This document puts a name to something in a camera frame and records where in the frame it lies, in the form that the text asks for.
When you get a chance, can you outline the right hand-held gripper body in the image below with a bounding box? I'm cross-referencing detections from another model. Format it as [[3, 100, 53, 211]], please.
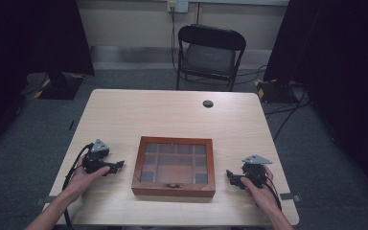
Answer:
[[241, 154, 273, 190]]

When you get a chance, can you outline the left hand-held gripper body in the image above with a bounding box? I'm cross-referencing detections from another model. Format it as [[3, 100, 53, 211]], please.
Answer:
[[81, 138, 113, 174]]

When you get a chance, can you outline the wooden box with glass lid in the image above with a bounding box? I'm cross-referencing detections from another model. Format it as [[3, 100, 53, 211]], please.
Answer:
[[130, 136, 217, 198]]

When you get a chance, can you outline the person's right hand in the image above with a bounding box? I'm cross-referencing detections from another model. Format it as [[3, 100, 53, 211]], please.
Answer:
[[240, 164, 282, 214]]

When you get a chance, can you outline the person's left hand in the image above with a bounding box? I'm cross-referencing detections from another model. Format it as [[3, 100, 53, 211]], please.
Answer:
[[64, 156, 111, 203]]

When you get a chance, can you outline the grey tape strip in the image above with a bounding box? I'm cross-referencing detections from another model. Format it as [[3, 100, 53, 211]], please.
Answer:
[[279, 193, 302, 203]]

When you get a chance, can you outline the black stand base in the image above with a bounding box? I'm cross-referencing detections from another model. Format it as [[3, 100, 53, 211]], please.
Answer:
[[33, 71, 85, 101], [254, 78, 305, 104]]

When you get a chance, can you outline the dark curtain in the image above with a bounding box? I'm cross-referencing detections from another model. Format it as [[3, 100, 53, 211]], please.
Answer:
[[0, 0, 96, 161], [263, 0, 368, 207]]

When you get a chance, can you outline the black folding chair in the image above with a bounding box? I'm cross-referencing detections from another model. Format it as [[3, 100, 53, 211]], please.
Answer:
[[175, 23, 247, 93]]

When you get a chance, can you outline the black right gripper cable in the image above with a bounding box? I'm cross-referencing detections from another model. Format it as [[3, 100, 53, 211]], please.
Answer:
[[262, 173, 283, 213]]

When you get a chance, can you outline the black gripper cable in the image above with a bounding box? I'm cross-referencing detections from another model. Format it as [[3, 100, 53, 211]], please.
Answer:
[[61, 143, 95, 230], [262, 173, 283, 213]]

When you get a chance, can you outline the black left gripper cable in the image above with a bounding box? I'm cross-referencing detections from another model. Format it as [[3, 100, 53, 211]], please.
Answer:
[[61, 143, 95, 230]]

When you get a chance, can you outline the black floor cable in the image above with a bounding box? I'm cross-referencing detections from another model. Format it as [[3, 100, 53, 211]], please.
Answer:
[[236, 64, 268, 86], [264, 87, 311, 142]]

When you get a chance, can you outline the black wall power cable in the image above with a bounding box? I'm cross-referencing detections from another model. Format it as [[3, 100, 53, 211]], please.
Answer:
[[170, 5, 178, 75]]

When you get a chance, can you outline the white wall outlet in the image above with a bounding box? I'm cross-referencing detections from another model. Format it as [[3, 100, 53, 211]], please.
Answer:
[[167, 0, 190, 14]]

